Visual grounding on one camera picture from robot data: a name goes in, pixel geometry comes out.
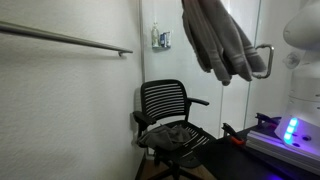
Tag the glass shower door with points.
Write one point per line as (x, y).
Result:
(266, 103)

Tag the small shower shelf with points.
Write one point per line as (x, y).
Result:
(161, 48)

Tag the large grey towel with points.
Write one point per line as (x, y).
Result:
(216, 40)

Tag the metal towel bar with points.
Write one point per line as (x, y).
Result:
(50, 36)

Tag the small grey cloth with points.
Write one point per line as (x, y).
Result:
(165, 136)

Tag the orange black clamp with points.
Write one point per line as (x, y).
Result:
(233, 135)

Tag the black mesh office chair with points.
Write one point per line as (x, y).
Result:
(165, 100)

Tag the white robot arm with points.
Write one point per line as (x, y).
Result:
(306, 83)

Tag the round shower knob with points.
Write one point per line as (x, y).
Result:
(291, 60)

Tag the silver aluminium rail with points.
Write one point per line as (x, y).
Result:
(273, 146)

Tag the purple clamp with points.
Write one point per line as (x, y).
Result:
(266, 119)

